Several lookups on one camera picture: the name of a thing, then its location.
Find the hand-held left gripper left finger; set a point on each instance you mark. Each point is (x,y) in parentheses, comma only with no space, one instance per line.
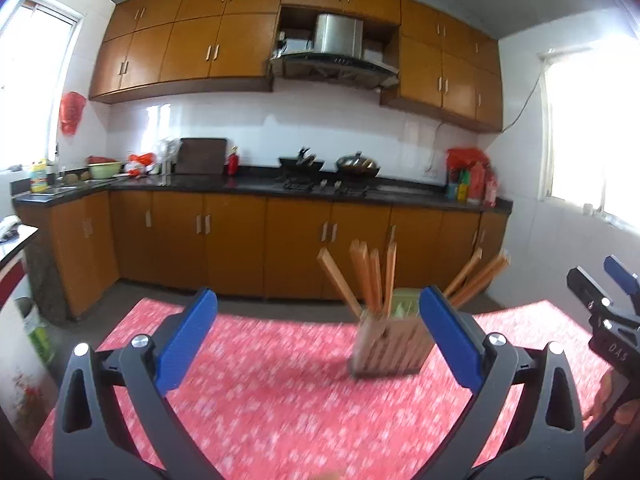
(185,340)

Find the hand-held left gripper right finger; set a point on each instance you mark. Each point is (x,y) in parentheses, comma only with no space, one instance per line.
(450,340)

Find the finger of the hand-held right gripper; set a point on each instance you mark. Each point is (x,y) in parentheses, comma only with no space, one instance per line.
(582,285)
(621,276)

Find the white perforated utensil holder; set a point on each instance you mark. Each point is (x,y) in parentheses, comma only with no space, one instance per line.
(390,350)

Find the bamboo chopstick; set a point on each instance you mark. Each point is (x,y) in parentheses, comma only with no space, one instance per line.
(360,272)
(390,272)
(336,280)
(466,271)
(487,272)

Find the person's right hand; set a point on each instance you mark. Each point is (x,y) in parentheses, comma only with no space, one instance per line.
(607,395)

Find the wooden base cabinets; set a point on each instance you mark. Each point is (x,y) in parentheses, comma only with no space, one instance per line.
(235,245)

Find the red floral tablecloth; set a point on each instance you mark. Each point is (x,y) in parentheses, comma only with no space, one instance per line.
(280,400)

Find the bright window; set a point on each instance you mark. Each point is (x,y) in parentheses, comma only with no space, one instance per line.
(585,135)

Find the red bags with packets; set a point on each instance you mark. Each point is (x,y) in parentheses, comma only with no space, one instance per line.
(467,175)

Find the black kitchen countertop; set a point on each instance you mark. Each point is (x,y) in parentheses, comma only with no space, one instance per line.
(250,187)

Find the red and white plastic bag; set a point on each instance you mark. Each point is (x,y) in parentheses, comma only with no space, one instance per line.
(141,164)

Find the small red bottle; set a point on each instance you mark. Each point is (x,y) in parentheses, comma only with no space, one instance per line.
(232,162)

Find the dark cutting board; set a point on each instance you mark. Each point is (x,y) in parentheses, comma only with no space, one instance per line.
(201,156)

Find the green basin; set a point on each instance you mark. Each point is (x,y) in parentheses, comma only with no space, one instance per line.
(105,170)

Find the white plastic bags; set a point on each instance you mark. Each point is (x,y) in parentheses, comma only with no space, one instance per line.
(167,150)

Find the black wok with lid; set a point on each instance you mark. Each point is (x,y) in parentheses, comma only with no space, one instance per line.
(357,165)

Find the gas stove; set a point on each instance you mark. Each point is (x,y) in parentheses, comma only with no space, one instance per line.
(320,185)

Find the yellow detergent bottle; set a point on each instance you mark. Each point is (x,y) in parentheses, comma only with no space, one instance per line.
(39,176)

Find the hanging red plastic bag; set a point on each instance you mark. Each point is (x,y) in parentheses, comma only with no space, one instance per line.
(72,112)

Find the window beside sink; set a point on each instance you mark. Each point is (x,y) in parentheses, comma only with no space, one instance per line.
(35,85)

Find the steel range hood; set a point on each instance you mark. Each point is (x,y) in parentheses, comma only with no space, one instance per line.
(337,35)

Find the wooden wall cabinets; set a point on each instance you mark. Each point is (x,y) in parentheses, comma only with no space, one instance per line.
(200,45)

